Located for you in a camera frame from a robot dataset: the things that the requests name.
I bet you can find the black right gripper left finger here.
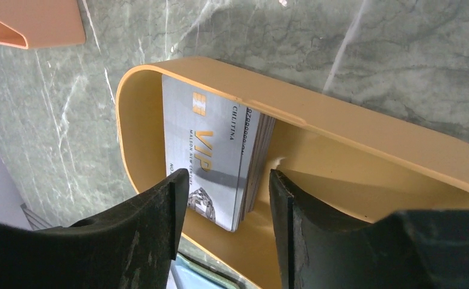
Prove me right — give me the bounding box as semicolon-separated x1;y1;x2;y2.
0;169;189;288

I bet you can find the grey credit card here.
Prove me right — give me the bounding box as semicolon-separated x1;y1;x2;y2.
161;75;275;232

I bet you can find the orange plastic desk organizer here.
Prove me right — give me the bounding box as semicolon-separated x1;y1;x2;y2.
0;0;86;49

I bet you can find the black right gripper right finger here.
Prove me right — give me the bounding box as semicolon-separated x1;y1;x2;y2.
269;169;469;288

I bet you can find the green leather card holder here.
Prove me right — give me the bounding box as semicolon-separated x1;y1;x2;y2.
166;253;241;289

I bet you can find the yellow oval tray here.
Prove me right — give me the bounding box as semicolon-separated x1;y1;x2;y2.
116;56;469;289

